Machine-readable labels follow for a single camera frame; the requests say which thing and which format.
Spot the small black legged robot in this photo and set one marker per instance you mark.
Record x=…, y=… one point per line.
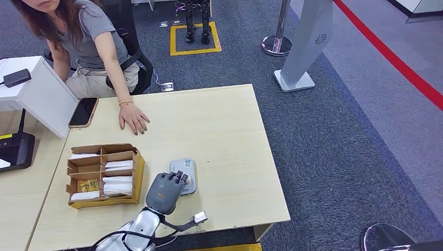
x=189, y=20

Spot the white key card stack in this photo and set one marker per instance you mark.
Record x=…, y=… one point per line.
x=84, y=196
x=84, y=156
x=119, y=165
x=117, y=179
x=117, y=189

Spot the black smartphone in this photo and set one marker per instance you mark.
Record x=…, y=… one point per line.
x=83, y=112

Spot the round chrome base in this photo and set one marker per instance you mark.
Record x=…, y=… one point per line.
x=384, y=237

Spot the red floor tape line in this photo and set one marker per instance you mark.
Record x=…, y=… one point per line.
x=398, y=62

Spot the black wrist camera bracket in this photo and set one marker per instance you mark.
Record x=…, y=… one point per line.
x=180, y=228

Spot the metal floor socket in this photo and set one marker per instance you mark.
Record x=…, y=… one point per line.
x=167, y=87

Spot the person's left forearm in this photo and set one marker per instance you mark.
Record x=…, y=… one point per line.
x=119, y=86

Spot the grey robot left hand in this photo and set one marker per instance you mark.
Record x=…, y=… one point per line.
x=162, y=194

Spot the black stand base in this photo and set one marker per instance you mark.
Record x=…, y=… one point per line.
x=17, y=152

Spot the white shelf box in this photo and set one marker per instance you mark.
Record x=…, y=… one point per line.
x=45, y=93

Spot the cardboard divider box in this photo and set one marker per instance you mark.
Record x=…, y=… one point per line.
x=138, y=180

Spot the small black device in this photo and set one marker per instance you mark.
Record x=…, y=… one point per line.
x=16, y=77

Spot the person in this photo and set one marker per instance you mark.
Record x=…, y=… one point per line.
x=86, y=38

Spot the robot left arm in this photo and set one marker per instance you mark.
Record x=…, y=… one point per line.
x=142, y=227

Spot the black office chair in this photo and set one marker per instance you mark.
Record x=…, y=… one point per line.
x=142, y=76

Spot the chrome stanchion post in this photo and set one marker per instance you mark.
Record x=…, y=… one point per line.
x=277, y=45

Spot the grey kiosk stand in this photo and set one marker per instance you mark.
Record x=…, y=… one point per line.
x=308, y=41

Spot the grey card reader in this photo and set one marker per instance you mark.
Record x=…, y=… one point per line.
x=181, y=164

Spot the person's left hand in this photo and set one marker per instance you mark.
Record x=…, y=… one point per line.
x=131, y=117

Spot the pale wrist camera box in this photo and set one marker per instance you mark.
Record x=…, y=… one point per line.
x=200, y=218

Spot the yellow floor tape square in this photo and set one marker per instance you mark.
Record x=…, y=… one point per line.
x=195, y=51

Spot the yellow printed packet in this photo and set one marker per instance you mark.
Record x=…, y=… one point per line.
x=89, y=185

